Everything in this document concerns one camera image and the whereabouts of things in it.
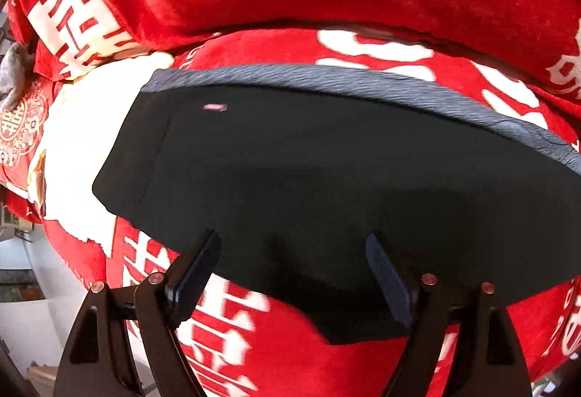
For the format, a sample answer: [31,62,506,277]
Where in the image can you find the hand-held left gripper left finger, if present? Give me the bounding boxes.
[53,229,222,397]

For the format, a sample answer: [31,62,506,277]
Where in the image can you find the black pants with grey waistband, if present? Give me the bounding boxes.
[92,65,581,345]

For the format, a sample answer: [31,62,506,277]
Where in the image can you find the red printed blanket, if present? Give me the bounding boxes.
[0,28,581,397]

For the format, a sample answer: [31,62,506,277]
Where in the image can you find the grey plush cloth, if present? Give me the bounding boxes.
[0,42,34,113]

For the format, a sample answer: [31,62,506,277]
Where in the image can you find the red pillow with gold ornament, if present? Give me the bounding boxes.
[0,81,50,198]

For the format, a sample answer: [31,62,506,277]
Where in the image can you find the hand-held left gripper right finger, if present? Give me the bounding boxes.
[365,232,533,397]

